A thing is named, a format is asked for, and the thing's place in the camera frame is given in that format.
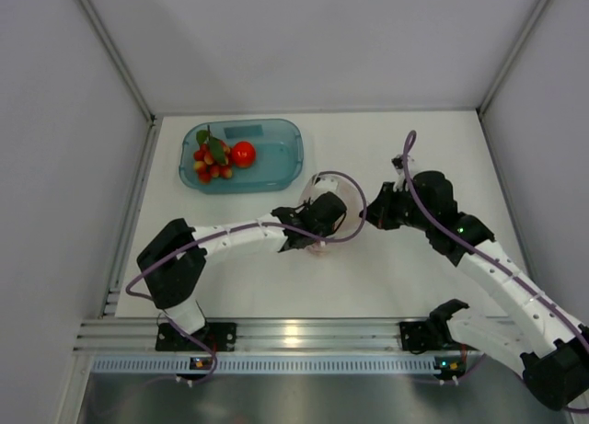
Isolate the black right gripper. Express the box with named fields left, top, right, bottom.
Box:
left=361, top=181, right=434, bottom=232

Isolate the clear zip top bag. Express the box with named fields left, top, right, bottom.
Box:
left=297, top=174, right=364, bottom=239

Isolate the red fake tomato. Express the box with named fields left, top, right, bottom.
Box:
left=231, top=141, right=257, bottom=168

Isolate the red fake cherry bunch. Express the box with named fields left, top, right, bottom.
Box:
left=192, top=125, right=233, bottom=184

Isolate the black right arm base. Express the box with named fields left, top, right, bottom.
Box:
left=398, top=319, right=456, bottom=354

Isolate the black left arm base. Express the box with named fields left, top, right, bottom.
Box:
left=155, top=322, right=237, bottom=352

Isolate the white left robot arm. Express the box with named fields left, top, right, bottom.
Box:
left=136, top=191, right=347, bottom=350

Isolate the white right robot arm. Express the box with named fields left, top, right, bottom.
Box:
left=367, top=171, right=588, bottom=410

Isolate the teal plastic bin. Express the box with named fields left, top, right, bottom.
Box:
left=179, top=119, right=304, bottom=195

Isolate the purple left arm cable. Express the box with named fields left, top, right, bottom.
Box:
left=125, top=169, right=368, bottom=382

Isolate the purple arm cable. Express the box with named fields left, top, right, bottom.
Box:
left=125, top=169, right=368, bottom=382
left=398, top=129, right=589, bottom=414

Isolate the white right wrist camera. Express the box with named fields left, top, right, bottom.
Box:
left=391, top=155, right=419, bottom=191

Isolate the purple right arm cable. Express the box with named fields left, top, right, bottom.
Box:
left=398, top=129, right=589, bottom=414

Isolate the aluminium mounting rail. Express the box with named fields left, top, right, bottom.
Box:
left=74, top=317, right=403, bottom=354

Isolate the aluminium frame post right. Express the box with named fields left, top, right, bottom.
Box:
left=476, top=0, right=554, bottom=119

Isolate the aluminium frame post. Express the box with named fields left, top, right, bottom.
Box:
left=476, top=0, right=554, bottom=119
left=75, top=0, right=155, bottom=123

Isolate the grey slotted cable duct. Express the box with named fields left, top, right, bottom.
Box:
left=90, top=354, right=466, bottom=375

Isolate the aluminium frame post left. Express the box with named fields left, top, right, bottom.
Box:
left=75, top=0, right=155, bottom=123

